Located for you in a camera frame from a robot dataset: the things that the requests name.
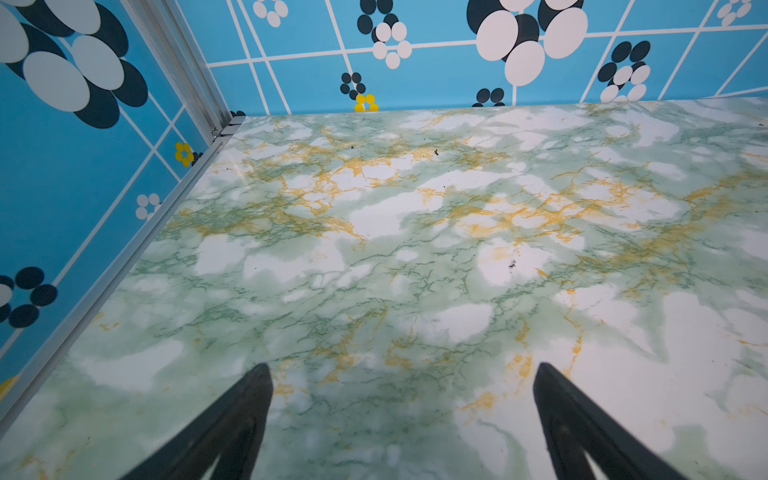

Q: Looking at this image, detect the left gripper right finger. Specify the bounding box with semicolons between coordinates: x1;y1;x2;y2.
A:
533;362;683;479

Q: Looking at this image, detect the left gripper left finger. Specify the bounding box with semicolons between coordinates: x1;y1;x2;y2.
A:
124;363;274;479

